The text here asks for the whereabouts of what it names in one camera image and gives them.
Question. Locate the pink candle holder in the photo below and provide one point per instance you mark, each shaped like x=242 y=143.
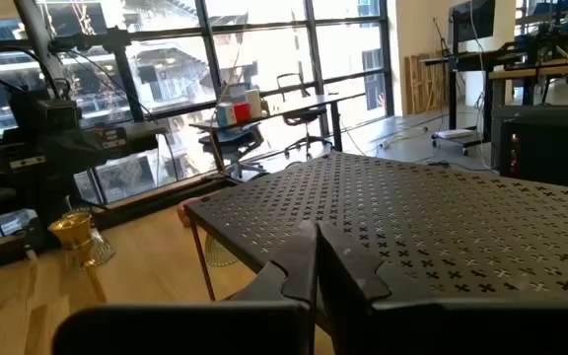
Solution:
x=185 y=214

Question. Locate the white paper roll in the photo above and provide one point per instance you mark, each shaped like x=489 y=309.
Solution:
x=253 y=103

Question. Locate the brass candlestick holder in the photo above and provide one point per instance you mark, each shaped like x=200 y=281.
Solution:
x=73 y=232

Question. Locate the red box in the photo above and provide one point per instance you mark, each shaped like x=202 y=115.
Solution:
x=242 y=112

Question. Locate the grey metal rig post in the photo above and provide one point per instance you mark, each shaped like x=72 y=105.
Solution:
x=40 y=34

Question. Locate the black office chair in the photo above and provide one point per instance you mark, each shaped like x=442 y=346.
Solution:
x=304 y=117

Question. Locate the blue office chair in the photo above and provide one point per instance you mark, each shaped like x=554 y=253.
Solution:
x=232 y=143

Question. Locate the blue and white box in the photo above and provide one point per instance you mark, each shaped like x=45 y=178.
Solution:
x=225 y=114

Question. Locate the black wall screen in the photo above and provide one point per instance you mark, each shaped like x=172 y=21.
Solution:
x=471 y=20

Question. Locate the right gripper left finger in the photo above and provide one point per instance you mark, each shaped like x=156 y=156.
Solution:
x=190 y=330

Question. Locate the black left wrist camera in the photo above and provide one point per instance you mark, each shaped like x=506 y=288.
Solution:
x=59 y=114

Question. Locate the ribbed clear glass candle holder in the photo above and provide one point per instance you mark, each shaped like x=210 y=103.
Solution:
x=104 y=251

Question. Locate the small wheeled dolly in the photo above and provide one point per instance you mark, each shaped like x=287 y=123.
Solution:
x=454 y=134

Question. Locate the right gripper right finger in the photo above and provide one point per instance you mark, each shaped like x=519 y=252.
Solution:
x=461 y=330

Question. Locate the wooden top workbench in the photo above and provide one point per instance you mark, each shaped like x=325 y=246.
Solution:
x=545 y=71

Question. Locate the stack of wooden frames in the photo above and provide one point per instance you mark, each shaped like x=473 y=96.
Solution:
x=424 y=84

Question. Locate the grey standing desk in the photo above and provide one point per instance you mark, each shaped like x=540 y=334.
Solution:
x=304 y=104

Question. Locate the black computer tower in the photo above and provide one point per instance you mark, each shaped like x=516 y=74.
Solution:
x=540 y=148

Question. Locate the black perforated metal shelf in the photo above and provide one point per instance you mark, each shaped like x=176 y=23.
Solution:
x=412 y=212

